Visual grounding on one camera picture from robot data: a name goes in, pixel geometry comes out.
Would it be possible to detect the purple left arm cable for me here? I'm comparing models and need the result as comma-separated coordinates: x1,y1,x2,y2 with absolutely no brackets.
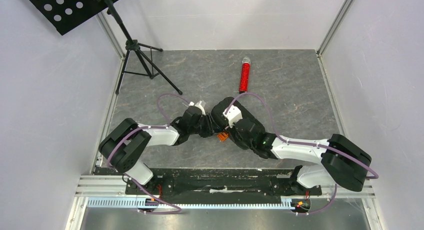
105,93,196,215

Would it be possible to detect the black music stand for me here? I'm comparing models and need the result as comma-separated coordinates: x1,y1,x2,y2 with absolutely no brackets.
19,0,184,96

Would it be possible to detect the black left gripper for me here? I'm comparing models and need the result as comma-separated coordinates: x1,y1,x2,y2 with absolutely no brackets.
188,112,224,139

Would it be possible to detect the black plastic tool case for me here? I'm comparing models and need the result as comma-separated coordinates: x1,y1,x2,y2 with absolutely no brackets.
210,96,267,152

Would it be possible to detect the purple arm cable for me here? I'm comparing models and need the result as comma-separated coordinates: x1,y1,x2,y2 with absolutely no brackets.
223,91,380,217
105,93,196,215

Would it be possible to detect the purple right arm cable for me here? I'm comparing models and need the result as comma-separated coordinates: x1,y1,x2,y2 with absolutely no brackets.
223,91,380,217

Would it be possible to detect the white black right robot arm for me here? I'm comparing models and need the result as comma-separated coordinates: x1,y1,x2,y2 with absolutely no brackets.
228,117,372,194

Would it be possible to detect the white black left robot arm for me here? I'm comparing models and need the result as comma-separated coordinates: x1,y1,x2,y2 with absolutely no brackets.
98,106,218,194

